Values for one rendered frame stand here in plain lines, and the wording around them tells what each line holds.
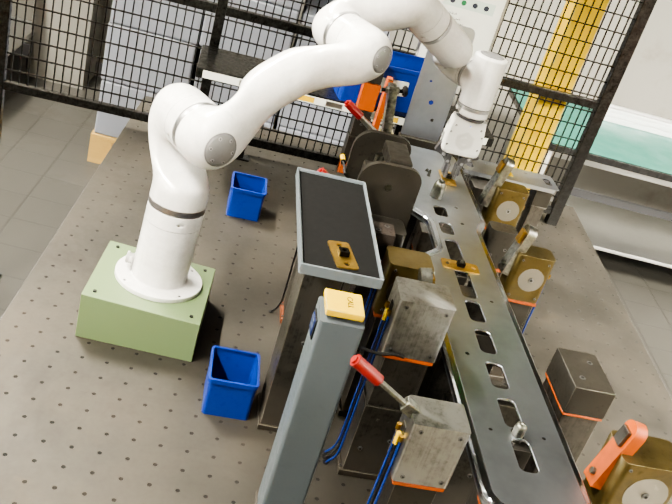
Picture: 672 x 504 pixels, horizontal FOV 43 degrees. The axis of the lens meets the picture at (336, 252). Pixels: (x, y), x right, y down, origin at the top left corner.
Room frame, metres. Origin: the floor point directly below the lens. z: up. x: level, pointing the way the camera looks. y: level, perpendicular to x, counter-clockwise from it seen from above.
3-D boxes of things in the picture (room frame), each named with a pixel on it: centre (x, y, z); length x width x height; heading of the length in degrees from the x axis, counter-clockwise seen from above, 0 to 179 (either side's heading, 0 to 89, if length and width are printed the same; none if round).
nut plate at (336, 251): (1.26, -0.01, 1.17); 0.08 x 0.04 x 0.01; 21
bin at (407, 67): (2.53, 0.01, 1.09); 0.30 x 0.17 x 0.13; 109
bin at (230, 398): (1.37, 0.12, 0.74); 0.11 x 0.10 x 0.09; 12
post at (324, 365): (1.12, -0.04, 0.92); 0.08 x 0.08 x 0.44; 12
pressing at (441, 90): (2.38, -0.13, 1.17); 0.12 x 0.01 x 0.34; 102
